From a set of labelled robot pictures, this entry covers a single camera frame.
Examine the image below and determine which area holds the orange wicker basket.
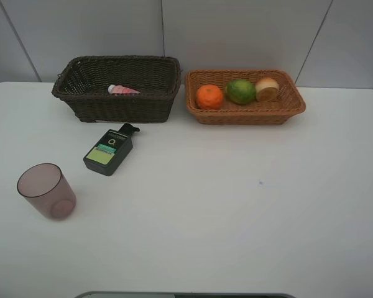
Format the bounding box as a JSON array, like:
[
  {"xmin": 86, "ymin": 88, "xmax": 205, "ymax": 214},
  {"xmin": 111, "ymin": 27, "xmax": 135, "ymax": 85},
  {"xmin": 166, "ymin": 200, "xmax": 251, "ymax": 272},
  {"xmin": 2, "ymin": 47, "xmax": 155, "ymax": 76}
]
[{"xmin": 184, "ymin": 69, "xmax": 306, "ymax": 125}]

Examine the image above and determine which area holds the dark brown wicker basket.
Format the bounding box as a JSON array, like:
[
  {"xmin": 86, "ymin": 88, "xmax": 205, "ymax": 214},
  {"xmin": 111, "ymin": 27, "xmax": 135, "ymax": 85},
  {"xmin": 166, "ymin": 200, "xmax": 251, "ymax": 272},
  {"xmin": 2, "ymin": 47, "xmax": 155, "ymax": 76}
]
[{"xmin": 52, "ymin": 55, "xmax": 181, "ymax": 123}]

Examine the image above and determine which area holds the pink detergent bottle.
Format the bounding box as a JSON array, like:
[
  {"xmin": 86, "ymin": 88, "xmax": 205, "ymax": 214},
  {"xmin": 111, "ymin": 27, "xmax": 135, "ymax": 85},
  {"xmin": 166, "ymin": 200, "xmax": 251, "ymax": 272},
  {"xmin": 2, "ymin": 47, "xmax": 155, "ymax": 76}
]
[{"xmin": 108, "ymin": 84, "xmax": 140, "ymax": 94}]

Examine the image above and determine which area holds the red yellow peach fruit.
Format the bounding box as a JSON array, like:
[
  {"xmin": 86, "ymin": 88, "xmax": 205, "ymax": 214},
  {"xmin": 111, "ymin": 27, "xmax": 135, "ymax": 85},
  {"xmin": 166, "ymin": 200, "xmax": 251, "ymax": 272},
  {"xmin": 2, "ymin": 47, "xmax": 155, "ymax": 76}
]
[{"xmin": 256, "ymin": 78, "xmax": 279, "ymax": 102}]

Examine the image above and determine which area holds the translucent purple plastic cup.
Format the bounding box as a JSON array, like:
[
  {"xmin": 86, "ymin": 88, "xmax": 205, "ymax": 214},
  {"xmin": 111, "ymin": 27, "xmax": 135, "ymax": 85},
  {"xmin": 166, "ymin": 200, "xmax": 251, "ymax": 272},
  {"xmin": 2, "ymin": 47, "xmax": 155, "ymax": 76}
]
[{"xmin": 17, "ymin": 163, "xmax": 76, "ymax": 220}]

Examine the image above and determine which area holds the orange tangerine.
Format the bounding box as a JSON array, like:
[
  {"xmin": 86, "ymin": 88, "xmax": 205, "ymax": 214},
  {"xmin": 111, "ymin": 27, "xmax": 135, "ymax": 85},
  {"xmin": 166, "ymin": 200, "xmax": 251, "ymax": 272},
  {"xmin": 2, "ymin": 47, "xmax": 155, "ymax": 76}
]
[{"xmin": 196, "ymin": 84, "xmax": 224, "ymax": 110}]

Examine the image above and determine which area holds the black green pump bottle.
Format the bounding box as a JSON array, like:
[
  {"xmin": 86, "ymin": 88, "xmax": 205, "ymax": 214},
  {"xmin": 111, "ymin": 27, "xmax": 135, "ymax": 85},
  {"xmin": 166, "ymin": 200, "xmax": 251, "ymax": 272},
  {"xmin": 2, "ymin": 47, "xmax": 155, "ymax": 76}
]
[{"xmin": 83, "ymin": 123, "xmax": 140, "ymax": 176}]

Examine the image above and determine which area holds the green lime fruit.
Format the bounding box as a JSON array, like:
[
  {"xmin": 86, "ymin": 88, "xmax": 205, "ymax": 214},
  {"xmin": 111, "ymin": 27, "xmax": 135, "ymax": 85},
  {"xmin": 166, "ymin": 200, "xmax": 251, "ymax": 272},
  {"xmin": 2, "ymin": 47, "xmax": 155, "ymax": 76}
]
[{"xmin": 225, "ymin": 79, "xmax": 256, "ymax": 105}]

